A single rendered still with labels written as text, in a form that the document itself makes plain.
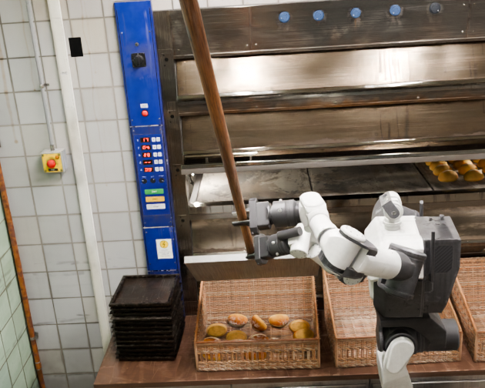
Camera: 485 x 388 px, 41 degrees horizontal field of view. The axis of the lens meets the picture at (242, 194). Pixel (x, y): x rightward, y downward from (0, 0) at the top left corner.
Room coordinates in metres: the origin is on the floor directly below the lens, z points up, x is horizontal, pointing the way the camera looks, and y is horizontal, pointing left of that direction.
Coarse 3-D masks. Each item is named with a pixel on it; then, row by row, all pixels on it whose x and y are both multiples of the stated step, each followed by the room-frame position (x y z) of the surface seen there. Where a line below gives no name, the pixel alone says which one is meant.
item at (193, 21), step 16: (192, 0) 1.06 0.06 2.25; (192, 16) 1.09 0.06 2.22; (192, 32) 1.12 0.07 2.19; (192, 48) 1.17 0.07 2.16; (208, 48) 1.18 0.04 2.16; (208, 64) 1.21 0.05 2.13; (208, 80) 1.25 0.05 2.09; (208, 96) 1.30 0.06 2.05; (224, 128) 1.43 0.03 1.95; (224, 144) 1.48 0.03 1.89; (224, 160) 1.56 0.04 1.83; (240, 192) 1.77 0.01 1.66; (240, 208) 1.86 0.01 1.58
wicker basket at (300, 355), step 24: (216, 288) 2.89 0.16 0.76; (240, 288) 2.88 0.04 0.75; (264, 288) 2.87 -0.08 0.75; (312, 288) 2.73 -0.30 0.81; (216, 312) 2.86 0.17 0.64; (240, 312) 2.85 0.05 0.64; (264, 312) 2.84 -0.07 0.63; (288, 312) 2.83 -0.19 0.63; (312, 312) 2.82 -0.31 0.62; (288, 336) 2.67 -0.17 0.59; (216, 360) 2.45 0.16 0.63; (240, 360) 2.44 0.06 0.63; (264, 360) 2.44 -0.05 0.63; (288, 360) 2.43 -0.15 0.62; (312, 360) 2.42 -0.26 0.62
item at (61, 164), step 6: (48, 150) 2.94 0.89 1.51; (54, 150) 2.93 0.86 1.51; (60, 150) 2.92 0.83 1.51; (42, 156) 2.90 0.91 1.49; (48, 156) 2.90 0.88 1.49; (54, 156) 2.90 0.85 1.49; (60, 156) 2.90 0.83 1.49; (42, 162) 2.90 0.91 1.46; (60, 162) 2.90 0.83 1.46; (66, 162) 2.95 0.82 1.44; (48, 168) 2.90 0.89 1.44; (54, 168) 2.90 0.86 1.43; (60, 168) 2.90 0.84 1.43; (66, 168) 2.94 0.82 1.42
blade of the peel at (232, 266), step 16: (192, 256) 2.39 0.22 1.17; (208, 256) 2.39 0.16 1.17; (224, 256) 2.38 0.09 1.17; (240, 256) 2.37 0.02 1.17; (288, 256) 2.36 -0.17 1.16; (192, 272) 2.51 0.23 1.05; (208, 272) 2.51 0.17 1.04; (224, 272) 2.52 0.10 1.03; (240, 272) 2.53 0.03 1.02; (256, 272) 2.53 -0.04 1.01; (272, 272) 2.54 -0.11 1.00; (288, 272) 2.55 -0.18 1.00; (304, 272) 2.55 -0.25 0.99
